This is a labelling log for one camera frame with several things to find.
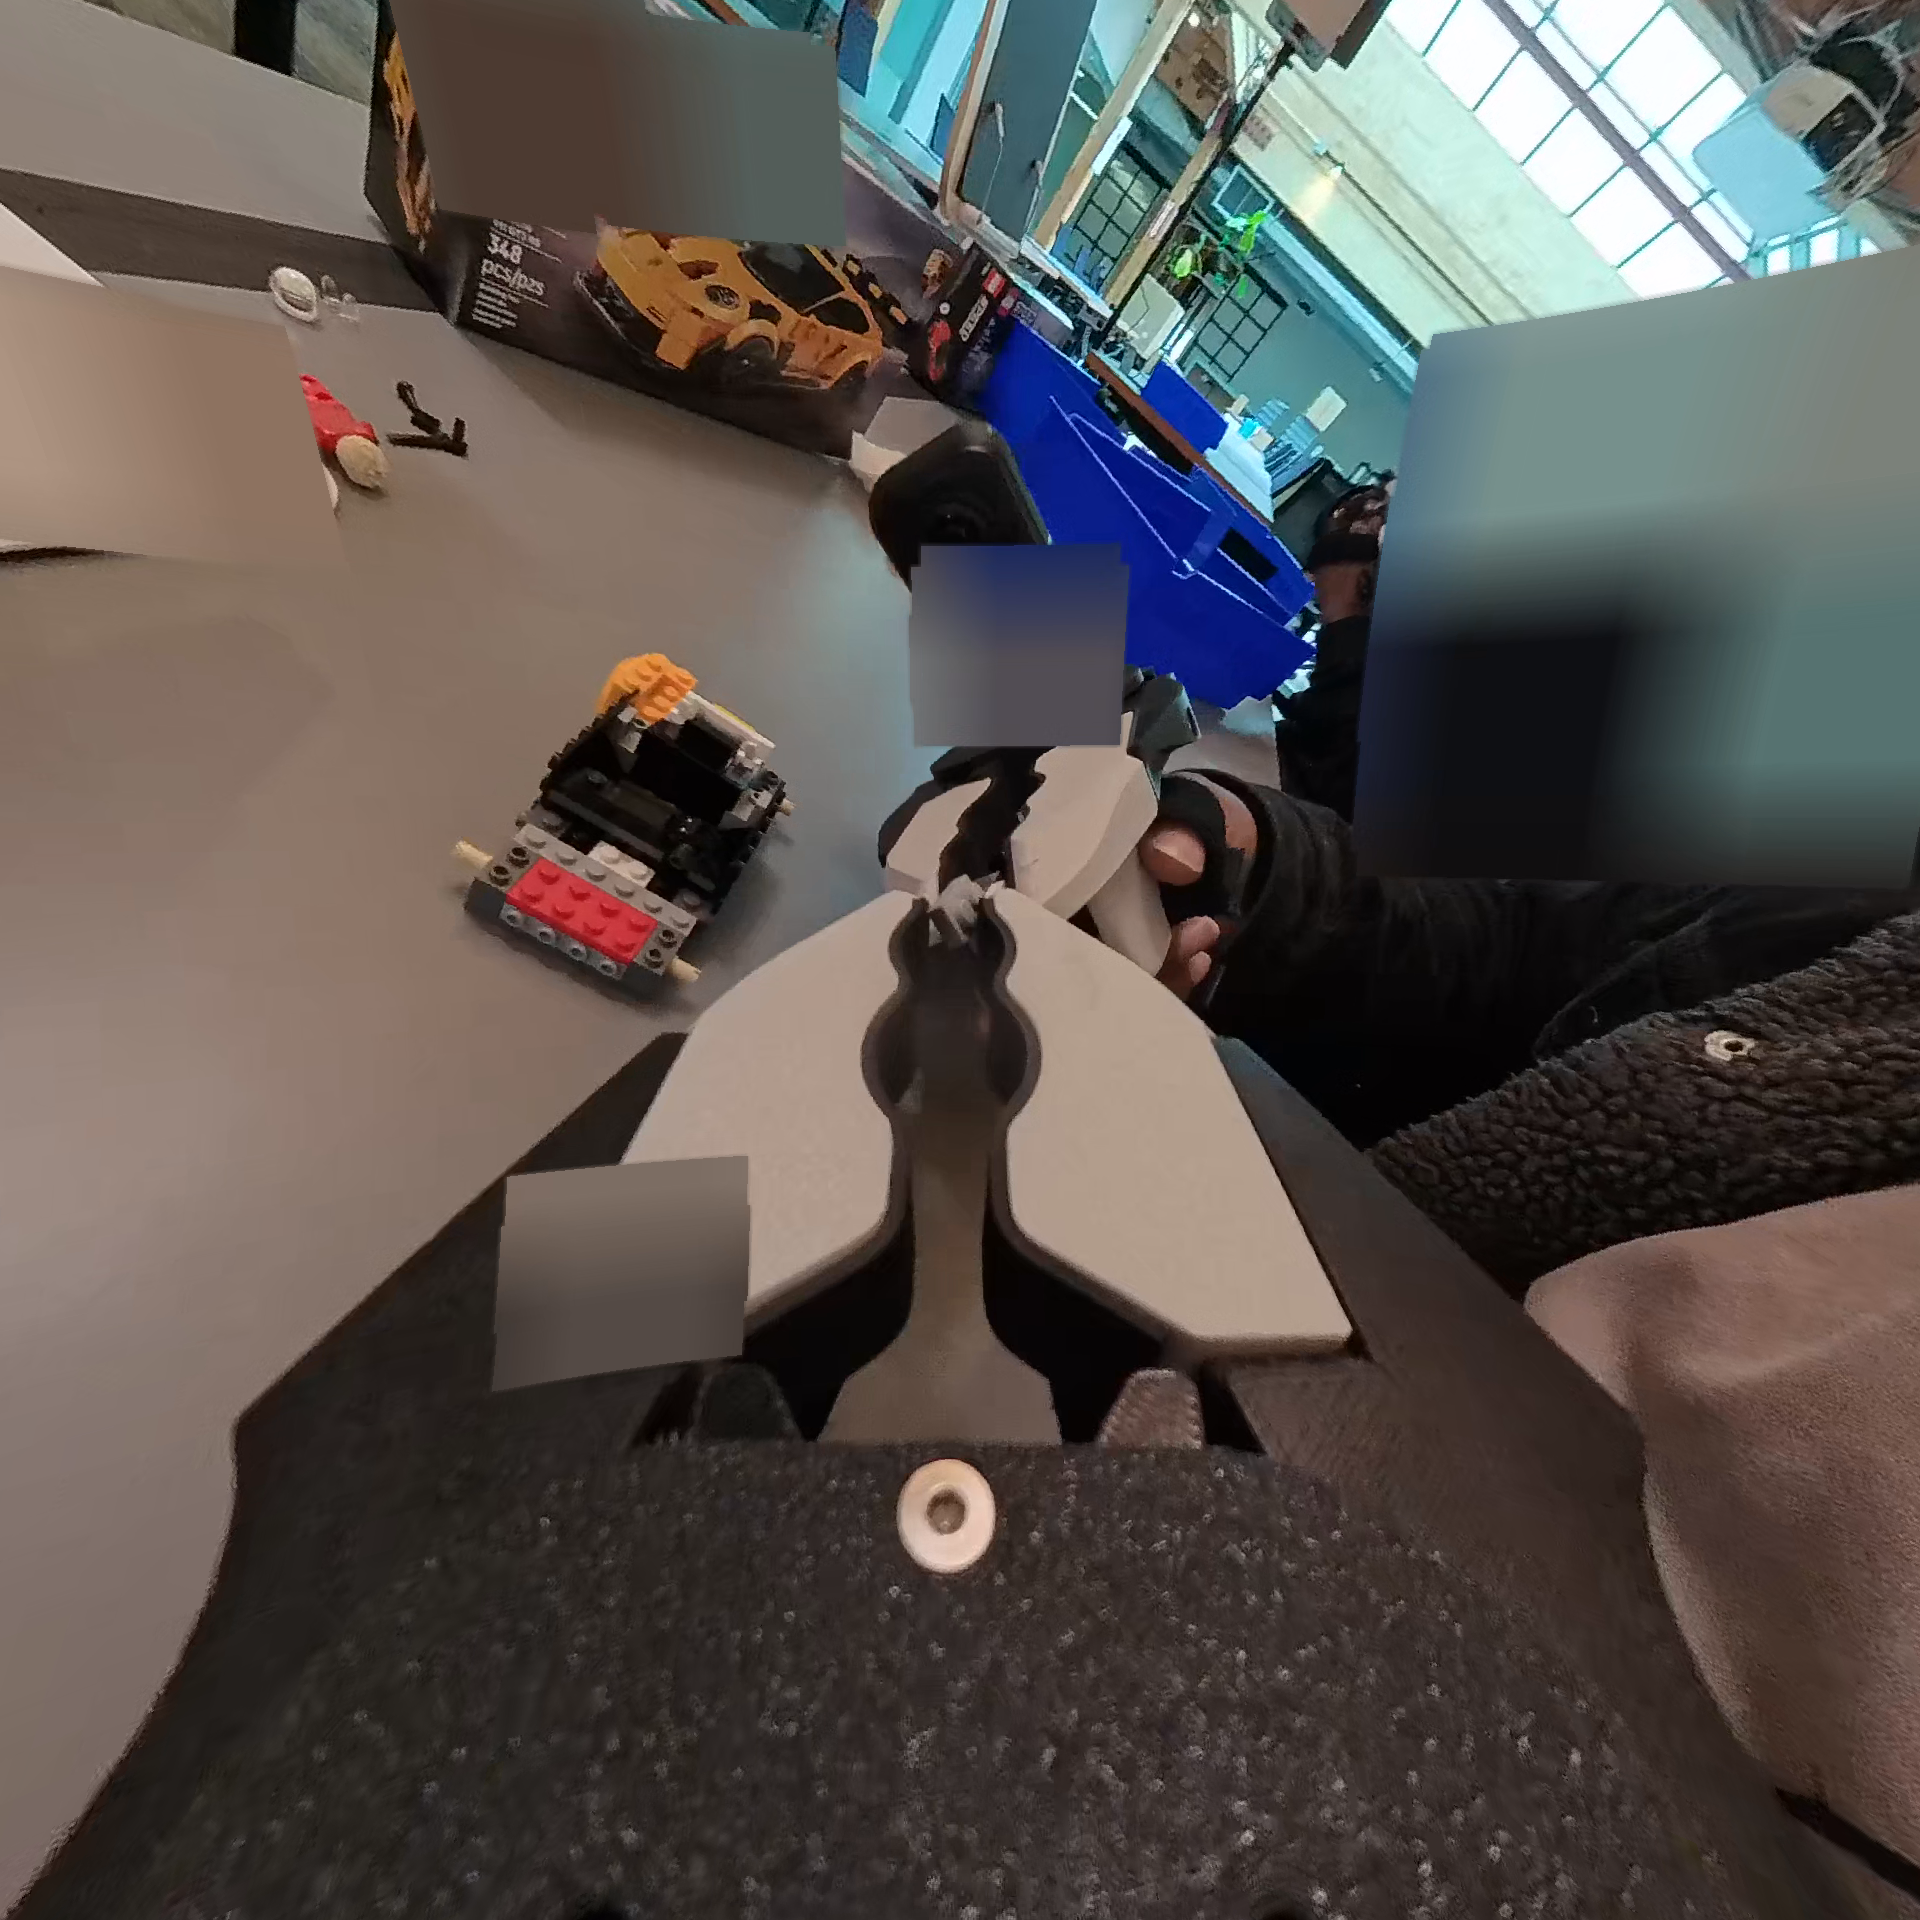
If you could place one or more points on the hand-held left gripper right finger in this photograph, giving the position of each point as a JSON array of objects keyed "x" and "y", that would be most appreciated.
[{"x": 1170, "y": 1184}]

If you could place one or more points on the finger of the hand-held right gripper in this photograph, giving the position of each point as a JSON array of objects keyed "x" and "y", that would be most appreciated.
[
  {"x": 921, "y": 849},
  {"x": 1088, "y": 826}
]

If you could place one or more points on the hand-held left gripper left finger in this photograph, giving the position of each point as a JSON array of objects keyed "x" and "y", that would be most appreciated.
[{"x": 795, "y": 1079}]

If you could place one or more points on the toy brick car model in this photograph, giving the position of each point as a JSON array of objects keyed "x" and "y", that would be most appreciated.
[{"x": 579, "y": 898}]

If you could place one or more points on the grey desk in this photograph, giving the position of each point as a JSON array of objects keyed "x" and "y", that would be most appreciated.
[{"x": 223, "y": 898}]

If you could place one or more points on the person's right hand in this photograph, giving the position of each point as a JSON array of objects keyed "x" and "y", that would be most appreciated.
[{"x": 1177, "y": 850}]

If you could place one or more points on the torn white paper bag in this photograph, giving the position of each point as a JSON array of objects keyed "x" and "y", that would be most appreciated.
[{"x": 892, "y": 435}]

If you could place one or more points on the blue plastic bin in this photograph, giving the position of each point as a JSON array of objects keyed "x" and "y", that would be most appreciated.
[{"x": 1110, "y": 495}]

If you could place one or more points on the small black red toy box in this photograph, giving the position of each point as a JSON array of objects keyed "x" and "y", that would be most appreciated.
[{"x": 960, "y": 323}]

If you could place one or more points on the green plant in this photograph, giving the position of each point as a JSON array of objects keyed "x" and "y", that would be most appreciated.
[{"x": 1216, "y": 247}]

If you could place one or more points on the grey partition panel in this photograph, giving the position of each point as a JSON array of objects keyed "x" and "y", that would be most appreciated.
[{"x": 1036, "y": 105}]

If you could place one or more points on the small black clip piece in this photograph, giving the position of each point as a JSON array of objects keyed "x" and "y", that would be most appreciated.
[{"x": 436, "y": 439}]

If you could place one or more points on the person's dark fleece jacket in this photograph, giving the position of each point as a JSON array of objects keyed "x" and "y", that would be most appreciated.
[{"x": 1725, "y": 1112}]

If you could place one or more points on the studio light panel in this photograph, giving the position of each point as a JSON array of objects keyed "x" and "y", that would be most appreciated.
[{"x": 1327, "y": 21}]

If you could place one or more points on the red toy figure piece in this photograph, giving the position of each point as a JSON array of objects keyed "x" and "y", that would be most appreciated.
[{"x": 323, "y": 414}]

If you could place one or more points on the white round brick piece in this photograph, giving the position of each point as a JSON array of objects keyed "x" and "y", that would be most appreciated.
[{"x": 295, "y": 291}]

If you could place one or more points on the white ceiling device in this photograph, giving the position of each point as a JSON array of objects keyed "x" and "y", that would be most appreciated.
[{"x": 1814, "y": 110}]

